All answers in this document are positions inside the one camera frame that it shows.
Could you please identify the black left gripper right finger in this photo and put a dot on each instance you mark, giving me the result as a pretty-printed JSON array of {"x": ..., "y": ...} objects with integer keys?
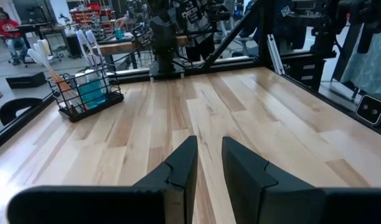
[{"x": 287, "y": 205}]

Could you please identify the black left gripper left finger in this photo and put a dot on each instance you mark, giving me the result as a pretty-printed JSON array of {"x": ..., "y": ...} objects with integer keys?
[{"x": 100, "y": 205}]

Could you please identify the blue mouthwash bottle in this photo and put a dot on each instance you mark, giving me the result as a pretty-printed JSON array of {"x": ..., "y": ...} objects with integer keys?
[
  {"x": 83, "y": 93},
  {"x": 95, "y": 90}
]

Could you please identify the neighbouring black robot station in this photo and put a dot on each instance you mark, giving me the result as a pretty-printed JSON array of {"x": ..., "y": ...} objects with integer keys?
[{"x": 312, "y": 31}]

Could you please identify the low black floor box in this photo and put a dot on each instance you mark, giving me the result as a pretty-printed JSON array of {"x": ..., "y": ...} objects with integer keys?
[{"x": 25, "y": 80}]

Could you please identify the person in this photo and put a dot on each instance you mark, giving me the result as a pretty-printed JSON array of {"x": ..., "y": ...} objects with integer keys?
[
  {"x": 200, "y": 46},
  {"x": 8, "y": 31}
]

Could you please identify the small black table-level camera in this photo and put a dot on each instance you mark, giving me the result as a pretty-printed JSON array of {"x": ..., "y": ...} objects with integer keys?
[{"x": 371, "y": 109}]

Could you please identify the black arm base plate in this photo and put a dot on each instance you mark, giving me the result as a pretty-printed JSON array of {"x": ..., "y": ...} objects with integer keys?
[{"x": 167, "y": 74}]

